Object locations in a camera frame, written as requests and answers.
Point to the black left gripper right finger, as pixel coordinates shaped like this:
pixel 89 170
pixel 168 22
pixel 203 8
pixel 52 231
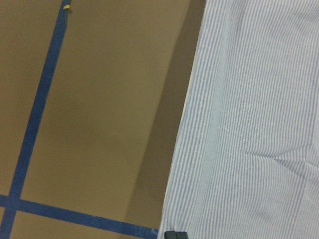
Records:
pixel 181 235

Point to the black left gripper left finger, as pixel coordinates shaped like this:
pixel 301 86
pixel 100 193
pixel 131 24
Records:
pixel 170 235

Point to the light blue striped shirt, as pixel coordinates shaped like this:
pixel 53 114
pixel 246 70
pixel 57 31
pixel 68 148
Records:
pixel 246 159

